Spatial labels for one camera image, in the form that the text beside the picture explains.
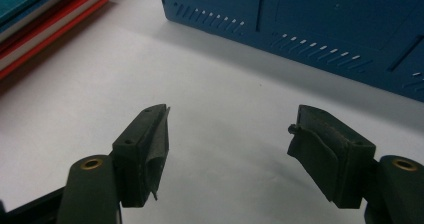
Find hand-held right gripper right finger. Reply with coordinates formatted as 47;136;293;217
287;104;378;210

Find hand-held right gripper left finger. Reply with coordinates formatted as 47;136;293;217
111;103;171;208

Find blue plastic file rack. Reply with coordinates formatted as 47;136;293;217
157;0;424;103

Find red picture book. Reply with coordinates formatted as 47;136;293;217
0;0;113;60
0;0;120;82

